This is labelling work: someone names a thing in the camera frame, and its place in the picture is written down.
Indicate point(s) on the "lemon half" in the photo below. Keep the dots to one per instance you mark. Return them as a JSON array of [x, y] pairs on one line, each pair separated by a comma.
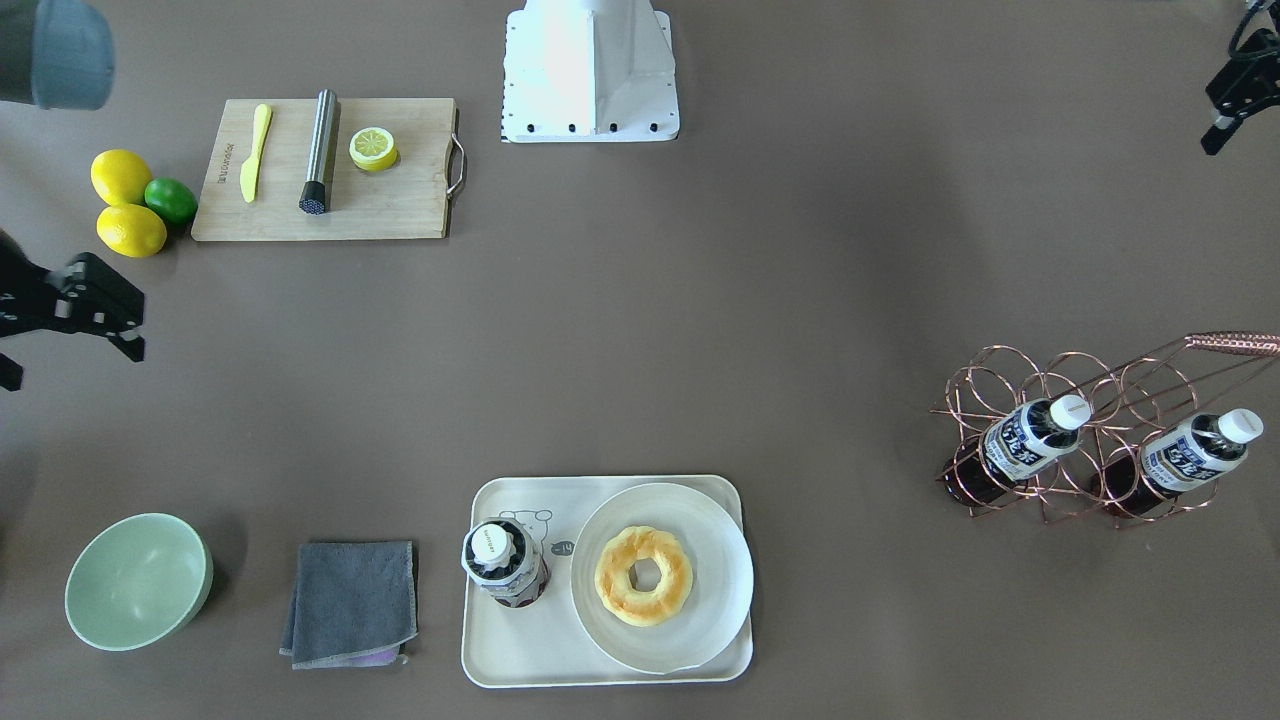
[[373, 149]]

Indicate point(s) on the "white round plate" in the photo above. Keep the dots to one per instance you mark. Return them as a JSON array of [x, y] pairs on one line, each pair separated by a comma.
[[721, 595]]

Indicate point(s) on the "whole lemon lower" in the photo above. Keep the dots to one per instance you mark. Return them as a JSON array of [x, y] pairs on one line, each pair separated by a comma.
[[132, 230]]

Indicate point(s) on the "tea bottle rear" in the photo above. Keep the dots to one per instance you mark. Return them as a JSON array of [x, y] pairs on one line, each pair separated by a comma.
[[1182, 459]]

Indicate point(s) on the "glazed ring donut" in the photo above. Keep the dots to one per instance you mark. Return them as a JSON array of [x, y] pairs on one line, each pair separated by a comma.
[[643, 576]]

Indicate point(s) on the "green bowl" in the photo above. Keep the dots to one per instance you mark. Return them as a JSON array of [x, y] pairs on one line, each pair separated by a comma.
[[137, 582]]

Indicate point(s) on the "yellow plastic knife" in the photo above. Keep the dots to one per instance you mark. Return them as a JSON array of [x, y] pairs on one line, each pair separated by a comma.
[[250, 168]]

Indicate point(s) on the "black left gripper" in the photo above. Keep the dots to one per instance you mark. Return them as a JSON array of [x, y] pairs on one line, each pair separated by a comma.
[[1236, 92]]

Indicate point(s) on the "folded grey cloth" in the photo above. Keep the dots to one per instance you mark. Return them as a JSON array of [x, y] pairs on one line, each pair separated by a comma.
[[353, 604]]

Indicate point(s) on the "beige rabbit tray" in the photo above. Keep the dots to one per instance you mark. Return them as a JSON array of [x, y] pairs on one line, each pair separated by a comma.
[[543, 644]]

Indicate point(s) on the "tea bottle front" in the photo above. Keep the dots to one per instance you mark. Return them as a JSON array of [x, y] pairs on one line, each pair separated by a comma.
[[501, 557]]

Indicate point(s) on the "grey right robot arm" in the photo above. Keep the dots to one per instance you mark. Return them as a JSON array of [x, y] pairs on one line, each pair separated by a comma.
[[60, 55]]

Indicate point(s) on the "green lime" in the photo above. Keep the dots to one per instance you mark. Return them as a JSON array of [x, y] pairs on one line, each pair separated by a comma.
[[171, 200]]

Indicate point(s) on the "copper wire bottle rack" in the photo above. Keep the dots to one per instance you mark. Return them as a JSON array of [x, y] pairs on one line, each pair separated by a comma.
[[1133, 403]]

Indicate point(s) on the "tea bottle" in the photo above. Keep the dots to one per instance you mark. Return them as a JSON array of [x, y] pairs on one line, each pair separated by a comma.
[[501, 557], [1182, 459], [1015, 449]]

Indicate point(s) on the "bamboo cutting board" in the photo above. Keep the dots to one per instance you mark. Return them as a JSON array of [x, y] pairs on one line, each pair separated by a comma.
[[409, 201]]

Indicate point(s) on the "tea bottle middle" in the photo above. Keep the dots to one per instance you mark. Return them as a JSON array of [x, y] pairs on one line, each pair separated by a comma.
[[1015, 449]]

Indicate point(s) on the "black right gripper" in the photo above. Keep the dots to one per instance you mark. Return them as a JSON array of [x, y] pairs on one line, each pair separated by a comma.
[[22, 293]]

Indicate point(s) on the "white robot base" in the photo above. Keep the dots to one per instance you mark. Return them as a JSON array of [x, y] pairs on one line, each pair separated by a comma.
[[589, 72]]

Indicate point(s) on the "whole lemon upper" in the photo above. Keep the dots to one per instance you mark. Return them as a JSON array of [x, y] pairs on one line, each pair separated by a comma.
[[120, 177]]

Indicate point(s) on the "steel muddler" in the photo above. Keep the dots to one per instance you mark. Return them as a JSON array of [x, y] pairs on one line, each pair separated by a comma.
[[314, 196]]

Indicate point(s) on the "whole lemon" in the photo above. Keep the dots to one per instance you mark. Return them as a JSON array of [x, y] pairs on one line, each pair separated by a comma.
[[132, 230], [120, 177]]

